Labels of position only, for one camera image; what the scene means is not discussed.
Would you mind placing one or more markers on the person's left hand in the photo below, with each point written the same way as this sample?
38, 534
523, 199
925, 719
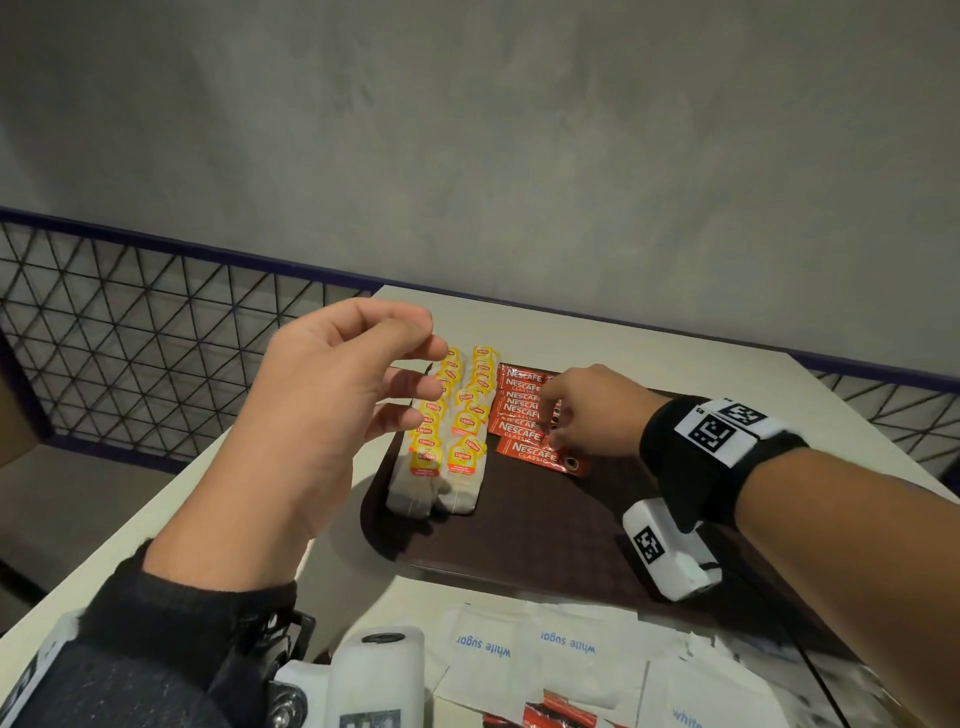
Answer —
300, 420

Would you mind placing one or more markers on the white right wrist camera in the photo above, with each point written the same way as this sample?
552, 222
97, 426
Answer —
671, 555

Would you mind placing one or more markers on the person's right hand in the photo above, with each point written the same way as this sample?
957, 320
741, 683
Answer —
607, 412

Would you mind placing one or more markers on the row of red Nescafe sachets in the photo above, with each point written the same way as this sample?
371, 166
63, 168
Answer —
517, 390

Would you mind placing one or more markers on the black wrist band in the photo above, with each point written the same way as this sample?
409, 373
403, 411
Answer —
697, 465
150, 660

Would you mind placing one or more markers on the person's right forearm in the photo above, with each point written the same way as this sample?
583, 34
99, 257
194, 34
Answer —
862, 555

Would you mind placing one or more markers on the black left wrist band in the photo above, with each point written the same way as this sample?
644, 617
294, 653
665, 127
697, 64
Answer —
150, 660

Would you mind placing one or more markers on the brown plastic tray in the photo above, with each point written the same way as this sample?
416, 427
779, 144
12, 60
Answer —
540, 532

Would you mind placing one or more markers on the black metal table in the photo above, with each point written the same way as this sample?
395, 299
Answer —
19, 581

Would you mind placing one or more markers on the white sugar sachets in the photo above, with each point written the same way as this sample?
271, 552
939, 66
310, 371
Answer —
570, 645

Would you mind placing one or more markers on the white box with marker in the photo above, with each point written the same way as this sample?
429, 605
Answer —
375, 682

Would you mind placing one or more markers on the cardboard box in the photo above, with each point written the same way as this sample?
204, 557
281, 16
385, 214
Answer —
15, 427

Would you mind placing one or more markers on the black right wrist band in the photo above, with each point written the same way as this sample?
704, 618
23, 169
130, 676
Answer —
697, 465

